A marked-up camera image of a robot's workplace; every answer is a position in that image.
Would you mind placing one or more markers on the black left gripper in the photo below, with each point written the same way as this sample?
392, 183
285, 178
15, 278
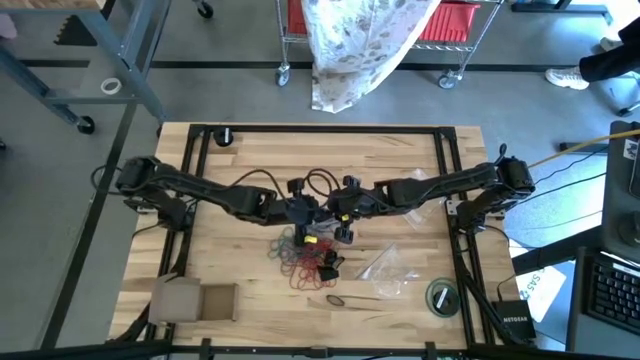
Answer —
295, 210

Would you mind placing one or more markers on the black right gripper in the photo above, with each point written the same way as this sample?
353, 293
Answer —
365, 206

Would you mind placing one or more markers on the red rubber bands heap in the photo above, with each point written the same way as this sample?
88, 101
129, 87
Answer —
312, 260

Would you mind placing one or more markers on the black wide rubber band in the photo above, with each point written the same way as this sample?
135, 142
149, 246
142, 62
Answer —
332, 257
327, 274

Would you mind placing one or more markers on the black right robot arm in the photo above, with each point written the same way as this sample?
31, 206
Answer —
440, 186

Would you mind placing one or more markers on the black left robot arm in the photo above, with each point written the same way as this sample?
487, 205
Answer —
200, 186

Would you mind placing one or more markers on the black round puck white label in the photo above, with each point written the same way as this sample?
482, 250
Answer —
447, 295
220, 137

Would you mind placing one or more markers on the white floral curtain cloth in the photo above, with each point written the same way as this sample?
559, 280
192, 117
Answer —
350, 50

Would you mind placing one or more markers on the open brown cardboard box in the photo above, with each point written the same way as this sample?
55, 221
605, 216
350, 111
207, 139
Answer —
175, 300

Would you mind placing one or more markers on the red plastic bin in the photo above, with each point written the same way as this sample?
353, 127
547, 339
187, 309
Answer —
450, 22
296, 17

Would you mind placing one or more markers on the black metal beam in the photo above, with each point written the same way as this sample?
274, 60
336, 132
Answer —
555, 250

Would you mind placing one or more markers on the white printed paper sheet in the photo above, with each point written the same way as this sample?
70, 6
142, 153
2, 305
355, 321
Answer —
542, 295

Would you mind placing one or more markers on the black caster wheel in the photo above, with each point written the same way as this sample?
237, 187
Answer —
205, 10

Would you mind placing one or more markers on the white tape roll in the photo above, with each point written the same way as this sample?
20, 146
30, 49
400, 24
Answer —
102, 86

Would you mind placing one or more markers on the grey metal workbench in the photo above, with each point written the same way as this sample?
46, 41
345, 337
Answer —
131, 47

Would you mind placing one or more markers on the black desk foot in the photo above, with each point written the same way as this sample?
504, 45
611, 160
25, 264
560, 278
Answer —
582, 148

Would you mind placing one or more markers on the dark desk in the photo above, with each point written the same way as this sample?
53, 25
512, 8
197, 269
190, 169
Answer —
577, 310

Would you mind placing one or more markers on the person's shoe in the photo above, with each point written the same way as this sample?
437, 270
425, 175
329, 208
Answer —
565, 79
610, 44

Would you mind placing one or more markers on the black keyboard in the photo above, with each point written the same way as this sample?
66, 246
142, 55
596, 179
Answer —
615, 295

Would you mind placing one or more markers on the black desk base bar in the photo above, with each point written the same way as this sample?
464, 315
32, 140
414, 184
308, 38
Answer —
560, 8

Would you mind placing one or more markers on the black serrated foam block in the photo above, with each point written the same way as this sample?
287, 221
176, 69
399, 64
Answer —
75, 35

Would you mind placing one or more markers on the office chair base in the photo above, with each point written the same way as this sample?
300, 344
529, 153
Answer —
629, 109

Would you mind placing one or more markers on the person's leg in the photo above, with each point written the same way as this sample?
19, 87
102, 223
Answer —
610, 62

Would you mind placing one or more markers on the black Netgear network switch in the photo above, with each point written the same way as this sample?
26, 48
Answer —
515, 327

